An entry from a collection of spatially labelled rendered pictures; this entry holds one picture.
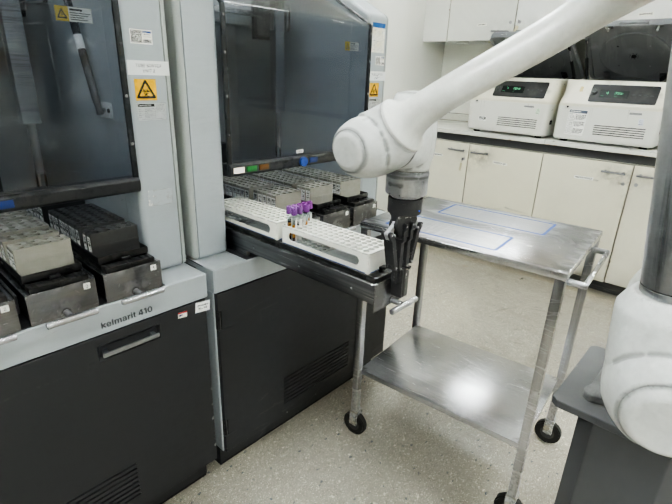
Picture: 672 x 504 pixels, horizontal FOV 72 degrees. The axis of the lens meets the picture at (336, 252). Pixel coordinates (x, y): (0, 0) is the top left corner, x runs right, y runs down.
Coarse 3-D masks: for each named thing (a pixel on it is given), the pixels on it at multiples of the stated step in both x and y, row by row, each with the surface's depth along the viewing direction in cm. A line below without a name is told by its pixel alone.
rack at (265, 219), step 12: (228, 204) 141; (240, 204) 140; (252, 204) 141; (264, 204) 141; (228, 216) 142; (240, 216) 141; (252, 216) 131; (264, 216) 131; (276, 216) 130; (252, 228) 132; (264, 228) 138; (276, 228) 125
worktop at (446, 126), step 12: (444, 120) 400; (456, 132) 332; (468, 132) 325; (480, 132) 320; (492, 132) 322; (504, 132) 325; (552, 144) 290; (564, 144) 286; (576, 144) 281; (588, 144) 278; (600, 144) 280; (612, 144) 282; (648, 156) 258
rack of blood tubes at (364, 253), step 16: (320, 224) 124; (288, 240) 123; (304, 240) 124; (320, 240) 114; (336, 240) 113; (352, 240) 115; (368, 240) 114; (336, 256) 118; (352, 256) 119; (368, 256) 105; (384, 256) 110; (368, 272) 107
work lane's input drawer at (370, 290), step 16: (240, 240) 135; (256, 240) 129; (272, 240) 126; (272, 256) 126; (288, 256) 122; (304, 256) 119; (304, 272) 119; (320, 272) 115; (336, 272) 111; (352, 272) 109; (384, 272) 108; (336, 288) 112; (352, 288) 108; (368, 288) 105; (384, 288) 107; (384, 304) 108; (400, 304) 107
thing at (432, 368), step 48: (432, 240) 130; (480, 240) 130; (528, 240) 132; (576, 240) 133; (432, 336) 185; (384, 384) 158; (432, 384) 156; (480, 384) 157; (528, 384) 158; (528, 432) 127
